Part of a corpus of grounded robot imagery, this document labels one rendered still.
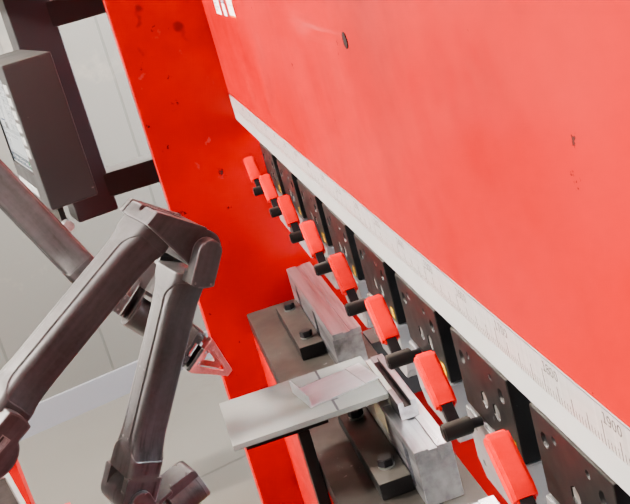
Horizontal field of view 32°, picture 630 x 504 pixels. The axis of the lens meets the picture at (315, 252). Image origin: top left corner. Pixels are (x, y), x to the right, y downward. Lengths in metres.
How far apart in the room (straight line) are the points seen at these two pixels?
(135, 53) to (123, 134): 2.14
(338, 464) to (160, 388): 0.43
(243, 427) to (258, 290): 0.90
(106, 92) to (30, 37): 1.59
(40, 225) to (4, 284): 2.79
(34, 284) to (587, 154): 4.11
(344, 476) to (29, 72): 1.30
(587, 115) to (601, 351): 0.17
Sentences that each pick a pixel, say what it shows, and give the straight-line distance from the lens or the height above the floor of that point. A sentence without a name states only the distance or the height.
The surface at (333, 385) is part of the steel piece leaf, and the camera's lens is 1.85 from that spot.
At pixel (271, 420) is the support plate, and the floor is 1.00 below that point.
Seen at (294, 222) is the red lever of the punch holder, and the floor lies 1.28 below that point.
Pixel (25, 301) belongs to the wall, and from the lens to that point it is 4.66.
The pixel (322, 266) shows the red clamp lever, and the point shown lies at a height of 1.26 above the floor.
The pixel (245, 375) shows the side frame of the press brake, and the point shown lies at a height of 0.72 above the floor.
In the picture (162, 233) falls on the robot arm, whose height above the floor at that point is 1.41.
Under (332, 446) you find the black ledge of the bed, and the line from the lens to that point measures 1.94.
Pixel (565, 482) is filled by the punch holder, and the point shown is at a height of 1.29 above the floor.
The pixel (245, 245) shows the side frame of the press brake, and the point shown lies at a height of 1.04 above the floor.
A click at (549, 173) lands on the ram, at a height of 1.57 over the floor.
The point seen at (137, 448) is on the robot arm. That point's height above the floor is 1.11.
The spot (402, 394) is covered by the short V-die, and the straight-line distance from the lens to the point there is 1.79.
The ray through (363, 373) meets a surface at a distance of 1.87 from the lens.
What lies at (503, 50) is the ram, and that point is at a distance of 0.72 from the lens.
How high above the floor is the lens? 1.76
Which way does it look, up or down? 17 degrees down
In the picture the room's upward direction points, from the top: 16 degrees counter-clockwise
